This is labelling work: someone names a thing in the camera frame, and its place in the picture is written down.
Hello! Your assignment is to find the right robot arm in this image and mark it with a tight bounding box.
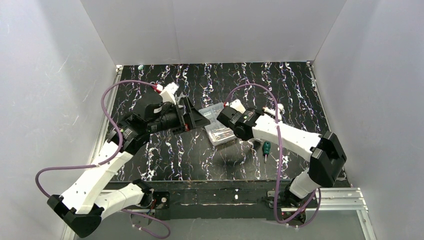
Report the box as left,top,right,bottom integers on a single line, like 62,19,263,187
217,106,347,201

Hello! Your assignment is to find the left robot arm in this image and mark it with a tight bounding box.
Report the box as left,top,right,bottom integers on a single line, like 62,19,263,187
47,92,210,238

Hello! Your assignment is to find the clear plastic screw box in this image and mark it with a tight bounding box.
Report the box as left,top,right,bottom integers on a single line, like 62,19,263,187
199,102,236,147

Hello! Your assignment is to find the white plastic faucet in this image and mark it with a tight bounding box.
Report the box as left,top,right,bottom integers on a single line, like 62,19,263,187
262,103,285,121

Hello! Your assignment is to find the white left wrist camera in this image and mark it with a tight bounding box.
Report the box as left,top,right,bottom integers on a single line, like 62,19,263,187
155,82,179,105

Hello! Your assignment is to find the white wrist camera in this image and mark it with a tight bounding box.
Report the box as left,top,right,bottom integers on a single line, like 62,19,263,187
224,99,246,114
155,82,179,105

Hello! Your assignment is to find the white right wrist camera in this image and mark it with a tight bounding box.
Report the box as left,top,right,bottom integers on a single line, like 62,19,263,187
224,99,246,114

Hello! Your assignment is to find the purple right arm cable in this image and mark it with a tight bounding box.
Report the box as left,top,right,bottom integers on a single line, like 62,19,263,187
224,82,322,229

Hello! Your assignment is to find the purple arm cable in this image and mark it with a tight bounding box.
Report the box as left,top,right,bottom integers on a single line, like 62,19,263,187
34,80,172,240
224,82,322,229

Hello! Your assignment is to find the green handled screwdriver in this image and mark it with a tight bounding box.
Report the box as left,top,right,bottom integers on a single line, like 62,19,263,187
262,141,271,164

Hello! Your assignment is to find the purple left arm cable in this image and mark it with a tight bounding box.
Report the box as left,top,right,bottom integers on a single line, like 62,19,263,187
34,80,172,240

